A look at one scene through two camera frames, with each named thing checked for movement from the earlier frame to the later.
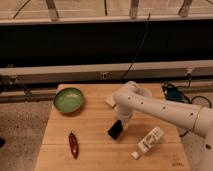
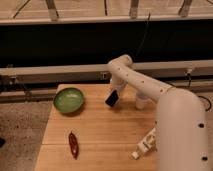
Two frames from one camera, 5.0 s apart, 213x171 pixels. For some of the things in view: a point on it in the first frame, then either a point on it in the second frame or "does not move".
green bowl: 68,100 does not move
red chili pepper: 73,145 does not move
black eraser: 116,129 -> 112,98
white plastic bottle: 148,142 does not move
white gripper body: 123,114 -> 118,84
